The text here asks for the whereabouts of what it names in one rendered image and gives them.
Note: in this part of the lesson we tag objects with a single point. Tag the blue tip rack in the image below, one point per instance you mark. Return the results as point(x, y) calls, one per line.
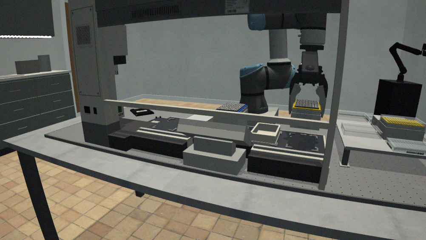
point(230, 121)

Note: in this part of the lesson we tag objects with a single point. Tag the beige rectangular tray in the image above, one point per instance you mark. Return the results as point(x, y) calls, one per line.
point(264, 133)

